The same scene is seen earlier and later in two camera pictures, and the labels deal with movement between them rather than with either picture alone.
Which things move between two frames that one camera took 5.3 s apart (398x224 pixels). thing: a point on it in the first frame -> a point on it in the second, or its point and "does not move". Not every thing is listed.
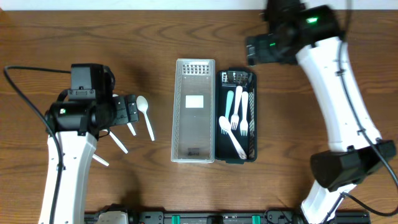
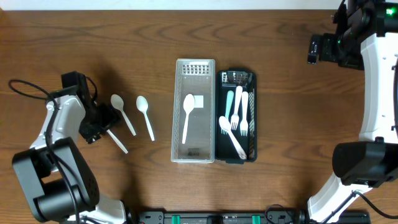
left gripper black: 120,116 -> 111,116
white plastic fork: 235,117 does not move
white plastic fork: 229,101 does not move
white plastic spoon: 226,124 does not move
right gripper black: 265,55 -> 328,40
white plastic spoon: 142,104 does not move
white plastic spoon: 100,160 -> 188,104
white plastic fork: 244,125 does not move
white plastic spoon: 118,142 does not move
